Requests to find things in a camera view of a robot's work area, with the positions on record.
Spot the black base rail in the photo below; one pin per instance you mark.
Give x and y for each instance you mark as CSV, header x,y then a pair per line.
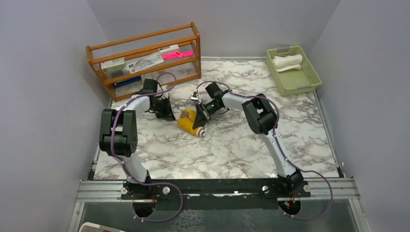
x,y
212,194

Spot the white pack behind pink ruler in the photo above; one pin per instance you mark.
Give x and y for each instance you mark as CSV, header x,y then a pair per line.
x,y
169,50

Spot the green plastic basket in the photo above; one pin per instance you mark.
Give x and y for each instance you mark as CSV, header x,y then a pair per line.
x,y
293,82

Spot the blue box on shelf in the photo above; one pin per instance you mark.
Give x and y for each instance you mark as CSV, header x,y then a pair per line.
x,y
127,82

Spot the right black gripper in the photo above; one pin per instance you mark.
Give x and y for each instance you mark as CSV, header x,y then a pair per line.
x,y
202,117

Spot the yellow towel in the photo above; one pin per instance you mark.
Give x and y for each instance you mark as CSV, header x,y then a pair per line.
x,y
186,121

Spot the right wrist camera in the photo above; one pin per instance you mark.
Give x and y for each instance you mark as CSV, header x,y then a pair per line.
x,y
195,97

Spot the wooden shelf rack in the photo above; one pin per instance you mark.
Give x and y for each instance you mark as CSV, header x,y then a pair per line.
x,y
187,37

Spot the white towel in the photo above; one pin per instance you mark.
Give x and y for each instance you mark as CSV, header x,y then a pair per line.
x,y
288,62

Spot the white box with red label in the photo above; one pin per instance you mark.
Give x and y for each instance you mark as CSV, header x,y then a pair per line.
x,y
113,68

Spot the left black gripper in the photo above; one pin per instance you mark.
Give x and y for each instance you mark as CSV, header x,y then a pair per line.
x,y
168,113

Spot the pink ruler set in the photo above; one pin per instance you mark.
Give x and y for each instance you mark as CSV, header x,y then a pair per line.
x,y
176,55

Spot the clear protractor ruler pack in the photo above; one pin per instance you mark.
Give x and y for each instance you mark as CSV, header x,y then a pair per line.
x,y
142,63

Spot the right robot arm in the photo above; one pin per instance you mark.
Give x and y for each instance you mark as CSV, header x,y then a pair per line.
x,y
262,117

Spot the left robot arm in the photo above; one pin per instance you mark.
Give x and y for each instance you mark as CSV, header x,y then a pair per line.
x,y
119,138

